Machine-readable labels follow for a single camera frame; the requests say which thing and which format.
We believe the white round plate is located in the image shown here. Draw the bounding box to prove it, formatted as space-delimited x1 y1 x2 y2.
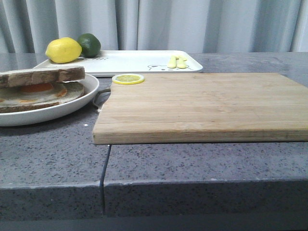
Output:
0 74 99 127

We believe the bread slice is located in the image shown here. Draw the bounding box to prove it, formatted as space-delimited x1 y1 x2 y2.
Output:
0 66 85 89
0 82 85 113

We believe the fried egg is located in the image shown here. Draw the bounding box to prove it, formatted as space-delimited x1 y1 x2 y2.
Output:
0 82 68 105

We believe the white rectangular tray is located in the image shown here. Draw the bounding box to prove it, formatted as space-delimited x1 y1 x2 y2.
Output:
35 50 203 77

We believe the yellow lemon slice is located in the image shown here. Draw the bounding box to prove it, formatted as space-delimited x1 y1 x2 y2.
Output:
112 74 145 85

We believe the left pale yellow piece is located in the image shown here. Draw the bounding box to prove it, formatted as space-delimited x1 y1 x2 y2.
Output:
167 55 177 68

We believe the pale yellow piece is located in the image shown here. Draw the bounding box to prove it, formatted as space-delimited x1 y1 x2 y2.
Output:
167 55 177 68
176 55 187 69

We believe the right pale yellow piece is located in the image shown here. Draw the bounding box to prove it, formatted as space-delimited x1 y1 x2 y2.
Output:
176 55 187 69

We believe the grey curtain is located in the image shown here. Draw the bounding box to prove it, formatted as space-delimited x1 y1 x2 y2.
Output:
0 0 308 53

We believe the green lime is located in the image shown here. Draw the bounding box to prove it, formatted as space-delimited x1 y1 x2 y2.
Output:
77 33 101 58

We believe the wooden cutting board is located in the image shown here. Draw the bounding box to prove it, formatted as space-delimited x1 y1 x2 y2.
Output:
92 73 308 144

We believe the metal cutting board handle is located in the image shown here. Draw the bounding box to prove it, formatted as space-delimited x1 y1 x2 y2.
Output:
92 88 111 109

